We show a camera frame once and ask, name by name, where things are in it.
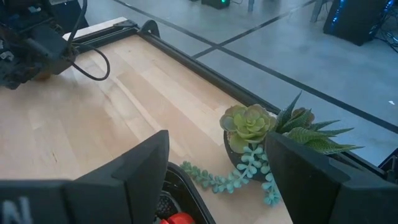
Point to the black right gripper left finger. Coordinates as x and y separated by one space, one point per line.
124 199

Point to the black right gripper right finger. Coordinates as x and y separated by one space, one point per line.
311 199

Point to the large red toy strawberry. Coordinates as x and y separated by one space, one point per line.
178 219

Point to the black plastic tupperware container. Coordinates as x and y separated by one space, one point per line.
189 199

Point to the potted succulent plant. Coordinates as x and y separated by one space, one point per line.
248 124

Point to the white floor scrap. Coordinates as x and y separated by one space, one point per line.
391 102

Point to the black computer tower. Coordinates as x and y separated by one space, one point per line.
354 18

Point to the black box with green light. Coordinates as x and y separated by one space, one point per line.
216 3

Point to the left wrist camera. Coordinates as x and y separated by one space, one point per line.
51 49

